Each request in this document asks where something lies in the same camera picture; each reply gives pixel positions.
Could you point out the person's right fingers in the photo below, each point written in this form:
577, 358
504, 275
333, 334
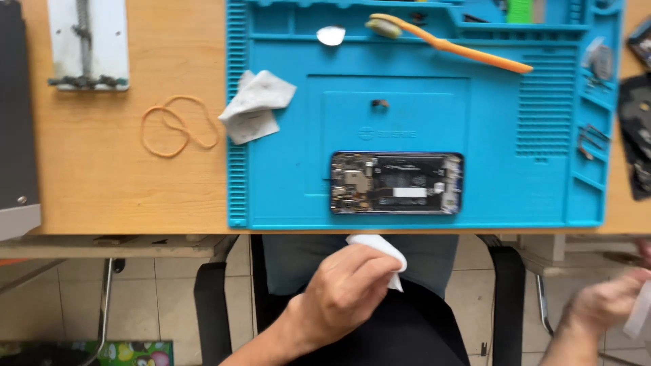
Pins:
638, 278

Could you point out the crumpled white wipe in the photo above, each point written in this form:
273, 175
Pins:
254, 104

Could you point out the orange rubber band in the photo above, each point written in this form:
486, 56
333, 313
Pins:
152, 109

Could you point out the person's left hand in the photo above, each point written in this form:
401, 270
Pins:
340, 295

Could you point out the orange toothbrush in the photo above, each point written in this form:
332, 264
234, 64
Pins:
457, 50

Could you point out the blue silicone repair mat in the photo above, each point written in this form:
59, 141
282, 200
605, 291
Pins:
488, 132

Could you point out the small black phone part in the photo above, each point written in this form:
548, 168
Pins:
380, 103

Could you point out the black phone module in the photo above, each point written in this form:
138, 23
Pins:
642, 44

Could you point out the white opening pick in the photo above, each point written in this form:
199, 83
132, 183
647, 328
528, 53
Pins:
330, 35

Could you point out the person's grey-blue shirt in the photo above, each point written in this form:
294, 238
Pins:
305, 259

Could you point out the green plastic tool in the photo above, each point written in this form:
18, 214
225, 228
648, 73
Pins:
519, 10

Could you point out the white tissue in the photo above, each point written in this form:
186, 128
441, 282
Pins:
381, 244

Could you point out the opened smartphone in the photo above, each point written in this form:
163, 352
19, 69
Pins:
396, 183

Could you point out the white stool with chrome leg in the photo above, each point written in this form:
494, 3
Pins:
549, 254

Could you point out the clear bag with part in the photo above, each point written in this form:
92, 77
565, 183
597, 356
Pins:
600, 61

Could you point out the translucent white plastic bottle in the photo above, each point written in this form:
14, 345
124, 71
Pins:
640, 312

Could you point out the person's black trousers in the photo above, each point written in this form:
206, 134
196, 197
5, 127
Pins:
417, 330

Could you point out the person's left fingers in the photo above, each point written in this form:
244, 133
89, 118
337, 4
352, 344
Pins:
384, 267

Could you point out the black office chair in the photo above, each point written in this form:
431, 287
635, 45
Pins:
508, 305

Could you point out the black phone back cover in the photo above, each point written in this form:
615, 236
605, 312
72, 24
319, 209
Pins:
635, 127

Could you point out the person's right hand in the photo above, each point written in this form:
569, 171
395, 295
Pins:
602, 305

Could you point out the colourful cartoon box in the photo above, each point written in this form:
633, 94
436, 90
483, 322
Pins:
127, 353

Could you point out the grey device housing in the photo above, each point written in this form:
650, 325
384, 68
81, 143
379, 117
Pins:
15, 117

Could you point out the white metal phone clamp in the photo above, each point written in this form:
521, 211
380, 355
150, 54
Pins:
107, 40

